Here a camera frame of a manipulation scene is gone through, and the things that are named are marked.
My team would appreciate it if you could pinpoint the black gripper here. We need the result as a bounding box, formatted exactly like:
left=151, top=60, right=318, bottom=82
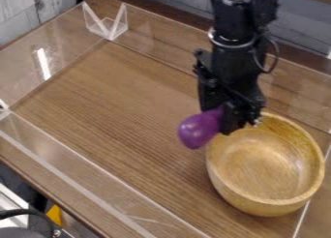
left=193, top=33, right=267, bottom=135

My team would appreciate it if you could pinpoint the purple toy eggplant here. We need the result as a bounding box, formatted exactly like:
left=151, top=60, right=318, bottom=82
left=177, top=106, right=225, bottom=149

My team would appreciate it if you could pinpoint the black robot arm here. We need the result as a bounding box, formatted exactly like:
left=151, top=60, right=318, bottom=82
left=193, top=0, right=279, bottom=134

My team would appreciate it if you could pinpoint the brown wooden bowl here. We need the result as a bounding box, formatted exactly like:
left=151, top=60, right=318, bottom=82
left=205, top=112, right=326, bottom=217

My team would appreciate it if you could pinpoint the yellow triangular part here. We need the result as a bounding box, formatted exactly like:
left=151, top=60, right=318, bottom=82
left=47, top=204, right=63, bottom=226

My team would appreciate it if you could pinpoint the clear acrylic corner bracket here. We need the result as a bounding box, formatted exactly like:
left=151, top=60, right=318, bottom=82
left=81, top=3, right=128, bottom=41

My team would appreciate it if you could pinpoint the clear acrylic tray wall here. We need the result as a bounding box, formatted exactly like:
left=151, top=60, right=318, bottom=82
left=0, top=4, right=331, bottom=238

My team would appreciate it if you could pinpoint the black cable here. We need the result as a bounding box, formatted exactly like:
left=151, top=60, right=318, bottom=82
left=0, top=208, right=57, bottom=238

